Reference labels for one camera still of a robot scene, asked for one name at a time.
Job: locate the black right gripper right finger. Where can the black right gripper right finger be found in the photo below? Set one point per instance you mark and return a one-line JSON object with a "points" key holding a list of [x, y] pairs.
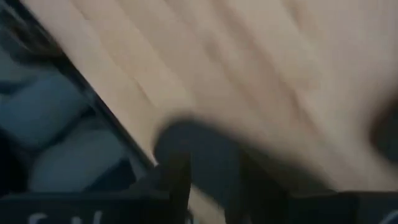
{"points": [[258, 199]]}

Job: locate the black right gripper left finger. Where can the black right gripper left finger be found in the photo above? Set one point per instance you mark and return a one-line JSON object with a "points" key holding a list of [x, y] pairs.
{"points": [[179, 186]]}

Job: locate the dark grey slide sandal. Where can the dark grey slide sandal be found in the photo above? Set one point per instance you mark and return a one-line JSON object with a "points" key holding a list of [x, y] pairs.
{"points": [[205, 149]]}

